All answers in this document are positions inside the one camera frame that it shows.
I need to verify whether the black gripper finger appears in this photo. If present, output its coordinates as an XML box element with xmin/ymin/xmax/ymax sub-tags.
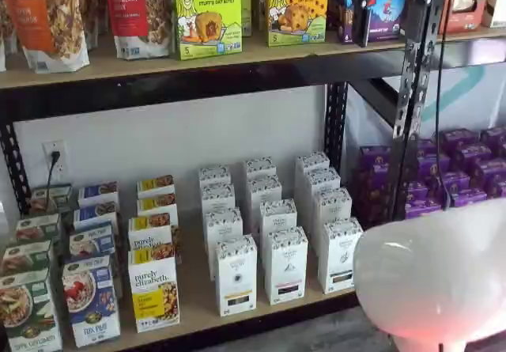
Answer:
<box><xmin>353</xmin><ymin>8</ymin><xmax>381</xmax><ymax>48</ymax></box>

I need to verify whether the white box with green strip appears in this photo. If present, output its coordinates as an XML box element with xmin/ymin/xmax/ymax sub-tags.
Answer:
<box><xmin>316</xmin><ymin>217</ymin><xmax>364</xmax><ymax>295</ymax></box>
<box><xmin>304</xmin><ymin>166</ymin><xmax>342</xmax><ymax>195</ymax></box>
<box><xmin>293</xmin><ymin>150</ymin><xmax>331</xmax><ymax>176</ymax></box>
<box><xmin>312</xmin><ymin>187</ymin><xmax>353</xmax><ymax>227</ymax></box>

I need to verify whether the blue purple Zbar box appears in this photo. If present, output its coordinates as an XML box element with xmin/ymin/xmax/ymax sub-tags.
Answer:
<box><xmin>327</xmin><ymin>0</ymin><xmax>408</xmax><ymax>45</ymax></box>

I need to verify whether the yellow Bobo's peanut butter box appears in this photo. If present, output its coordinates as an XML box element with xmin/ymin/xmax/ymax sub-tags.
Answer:
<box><xmin>266</xmin><ymin>0</ymin><xmax>331</xmax><ymax>48</ymax></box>

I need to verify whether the yellow snack box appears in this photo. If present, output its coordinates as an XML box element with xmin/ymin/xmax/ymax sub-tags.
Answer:
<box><xmin>251</xmin><ymin>0</ymin><xmax>271</xmax><ymax>32</ymax></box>

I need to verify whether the orange brown snack box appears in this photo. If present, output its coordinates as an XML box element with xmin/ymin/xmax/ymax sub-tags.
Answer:
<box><xmin>437</xmin><ymin>0</ymin><xmax>495</xmax><ymax>35</ymax></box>

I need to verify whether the wooden shelf board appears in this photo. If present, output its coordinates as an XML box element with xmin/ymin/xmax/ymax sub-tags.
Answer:
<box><xmin>59</xmin><ymin>205</ymin><xmax>359</xmax><ymax>351</ymax></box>
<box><xmin>0</xmin><ymin>31</ymin><xmax>408</xmax><ymax>90</ymax></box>
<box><xmin>436</xmin><ymin>26</ymin><xmax>506</xmax><ymax>44</ymax></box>

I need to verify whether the green snack box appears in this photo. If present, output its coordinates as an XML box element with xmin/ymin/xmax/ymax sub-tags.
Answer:
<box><xmin>239</xmin><ymin>0</ymin><xmax>254</xmax><ymax>39</ymax></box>

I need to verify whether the white brown snack box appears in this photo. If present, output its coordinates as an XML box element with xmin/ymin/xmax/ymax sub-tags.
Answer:
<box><xmin>480</xmin><ymin>0</ymin><xmax>506</xmax><ymax>29</ymax></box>

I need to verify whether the green Bobo's apple pie box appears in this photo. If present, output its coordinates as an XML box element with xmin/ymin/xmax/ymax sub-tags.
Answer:
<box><xmin>172</xmin><ymin>0</ymin><xmax>244</xmax><ymax>62</ymax></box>

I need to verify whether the white box with pink strip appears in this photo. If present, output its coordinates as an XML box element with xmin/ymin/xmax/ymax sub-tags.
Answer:
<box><xmin>263</xmin><ymin>225</ymin><xmax>310</xmax><ymax>306</ymax></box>
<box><xmin>243</xmin><ymin>155</ymin><xmax>278</xmax><ymax>182</ymax></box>
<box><xmin>246</xmin><ymin>174</ymin><xmax>283</xmax><ymax>210</ymax></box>
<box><xmin>259</xmin><ymin>198</ymin><xmax>299</xmax><ymax>237</ymax></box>

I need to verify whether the white box with yellow strip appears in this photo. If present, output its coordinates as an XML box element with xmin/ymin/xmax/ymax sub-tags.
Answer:
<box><xmin>200</xmin><ymin>182</ymin><xmax>237</xmax><ymax>215</ymax></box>
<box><xmin>213</xmin><ymin>234</ymin><xmax>259</xmax><ymax>318</ymax></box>
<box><xmin>198</xmin><ymin>164</ymin><xmax>232</xmax><ymax>189</ymax></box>
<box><xmin>202</xmin><ymin>206</ymin><xmax>244</xmax><ymax>256</ymax></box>

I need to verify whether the white yellow Purely Elizabeth box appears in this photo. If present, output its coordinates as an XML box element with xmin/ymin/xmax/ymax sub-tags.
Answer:
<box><xmin>136</xmin><ymin>192</ymin><xmax>179</xmax><ymax>219</ymax></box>
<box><xmin>136</xmin><ymin>174</ymin><xmax>176</xmax><ymax>200</ymax></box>
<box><xmin>126</xmin><ymin>212</ymin><xmax>176</xmax><ymax>252</ymax></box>
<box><xmin>126</xmin><ymin>242</ymin><xmax>182</xmax><ymax>334</ymax></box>

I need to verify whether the blue flax plus oatmeal box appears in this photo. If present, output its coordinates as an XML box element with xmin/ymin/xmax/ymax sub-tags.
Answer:
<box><xmin>62</xmin><ymin>254</ymin><xmax>122</xmax><ymax>349</ymax></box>
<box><xmin>72</xmin><ymin>200</ymin><xmax>119</xmax><ymax>230</ymax></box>
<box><xmin>68</xmin><ymin>221</ymin><xmax>116</xmax><ymax>261</ymax></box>
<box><xmin>77</xmin><ymin>180</ymin><xmax>120</xmax><ymax>210</ymax></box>

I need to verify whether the green apple cinnamon oatmeal box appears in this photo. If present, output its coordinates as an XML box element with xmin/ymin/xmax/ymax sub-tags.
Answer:
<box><xmin>0</xmin><ymin>239</ymin><xmax>55</xmax><ymax>278</ymax></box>
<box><xmin>28</xmin><ymin>183</ymin><xmax>74</xmax><ymax>217</ymax></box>
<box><xmin>14</xmin><ymin>213</ymin><xmax>63</xmax><ymax>247</ymax></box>
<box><xmin>0</xmin><ymin>267</ymin><xmax>64</xmax><ymax>352</ymax></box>

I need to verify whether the red label granola bag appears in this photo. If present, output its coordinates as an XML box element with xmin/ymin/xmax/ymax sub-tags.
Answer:
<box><xmin>103</xmin><ymin>0</ymin><xmax>176</xmax><ymax>61</ymax></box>

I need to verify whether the clear granola bag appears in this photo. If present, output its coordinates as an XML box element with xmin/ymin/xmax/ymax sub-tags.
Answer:
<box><xmin>77</xmin><ymin>0</ymin><xmax>110</xmax><ymax>51</ymax></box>

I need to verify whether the orange label granola bag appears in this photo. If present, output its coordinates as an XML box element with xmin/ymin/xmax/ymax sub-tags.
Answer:
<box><xmin>0</xmin><ymin>0</ymin><xmax>92</xmax><ymax>74</ymax></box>

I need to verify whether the white granola bag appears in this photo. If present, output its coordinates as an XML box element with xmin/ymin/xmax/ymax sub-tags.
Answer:
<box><xmin>0</xmin><ymin>0</ymin><xmax>9</xmax><ymax>73</ymax></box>

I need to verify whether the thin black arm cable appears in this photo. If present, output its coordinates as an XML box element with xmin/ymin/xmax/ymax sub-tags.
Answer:
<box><xmin>433</xmin><ymin>0</ymin><xmax>452</xmax><ymax>211</ymax></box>

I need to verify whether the black plug with cord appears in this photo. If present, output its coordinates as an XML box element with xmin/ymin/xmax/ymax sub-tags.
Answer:
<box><xmin>44</xmin><ymin>150</ymin><xmax>61</xmax><ymax>210</ymax></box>

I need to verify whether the white wall outlet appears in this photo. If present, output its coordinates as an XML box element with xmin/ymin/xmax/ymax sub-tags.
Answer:
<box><xmin>42</xmin><ymin>140</ymin><xmax>66</xmax><ymax>180</ymax></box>

